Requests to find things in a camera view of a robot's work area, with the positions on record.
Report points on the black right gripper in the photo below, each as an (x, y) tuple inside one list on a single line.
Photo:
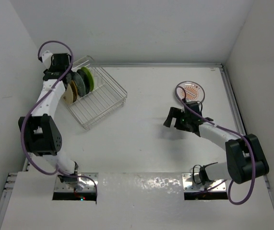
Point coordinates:
[(174, 112)]

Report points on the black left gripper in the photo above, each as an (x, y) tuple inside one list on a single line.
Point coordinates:
[(49, 70)]

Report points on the black plate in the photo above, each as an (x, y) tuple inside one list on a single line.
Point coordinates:
[(85, 80)]

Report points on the yellow brown plate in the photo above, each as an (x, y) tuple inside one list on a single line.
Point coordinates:
[(74, 90)]

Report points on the white plate orange sunburst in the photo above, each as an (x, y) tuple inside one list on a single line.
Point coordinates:
[(190, 91)]

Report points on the teal speckled plate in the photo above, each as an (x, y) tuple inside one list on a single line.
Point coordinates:
[(80, 84)]

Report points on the cream plate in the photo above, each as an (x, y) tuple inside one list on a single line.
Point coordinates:
[(68, 96)]

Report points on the lime green plate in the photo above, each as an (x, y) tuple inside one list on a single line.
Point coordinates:
[(90, 78)]

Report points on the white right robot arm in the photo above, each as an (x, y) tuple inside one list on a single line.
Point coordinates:
[(245, 159)]

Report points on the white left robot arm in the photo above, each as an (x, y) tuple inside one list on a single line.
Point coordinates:
[(39, 133)]

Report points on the white front cover panel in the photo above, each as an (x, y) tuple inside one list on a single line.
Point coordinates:
[(132, 201)]

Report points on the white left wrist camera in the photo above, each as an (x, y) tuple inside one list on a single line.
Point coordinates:
[(46, 58)]

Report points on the wire dish rack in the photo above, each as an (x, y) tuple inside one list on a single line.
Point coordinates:
[(107, 96)]

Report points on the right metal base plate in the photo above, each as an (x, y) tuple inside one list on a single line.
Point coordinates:
[(192, 184)]

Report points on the metal base plate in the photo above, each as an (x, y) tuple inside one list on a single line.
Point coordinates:
[(192, 184), (84, 183)]

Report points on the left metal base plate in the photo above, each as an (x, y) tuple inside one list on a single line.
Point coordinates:
[(84, 183)]

